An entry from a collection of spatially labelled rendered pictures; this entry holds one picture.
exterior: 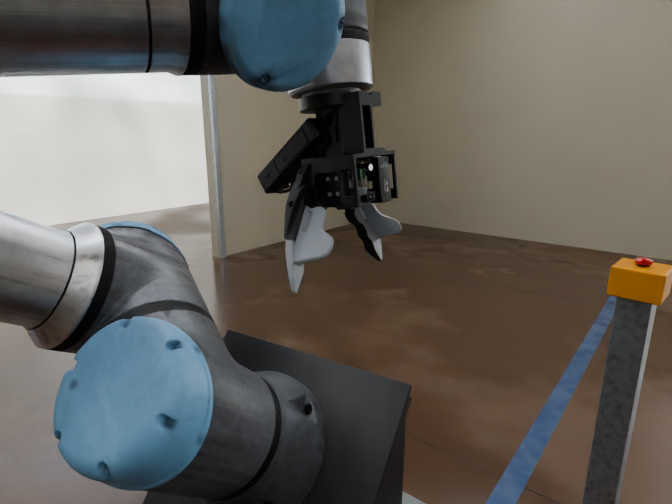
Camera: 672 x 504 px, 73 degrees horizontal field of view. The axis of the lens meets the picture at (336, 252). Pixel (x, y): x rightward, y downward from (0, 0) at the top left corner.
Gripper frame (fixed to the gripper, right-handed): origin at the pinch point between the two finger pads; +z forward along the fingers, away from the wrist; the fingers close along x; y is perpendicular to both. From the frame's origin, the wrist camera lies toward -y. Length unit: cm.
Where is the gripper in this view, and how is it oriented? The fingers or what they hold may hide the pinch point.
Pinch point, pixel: (337, 276)
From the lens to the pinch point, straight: 54.0
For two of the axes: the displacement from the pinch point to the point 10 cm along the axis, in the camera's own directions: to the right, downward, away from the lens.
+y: 7.4, 0.5, -6.7
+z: 1.1, 9.7, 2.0
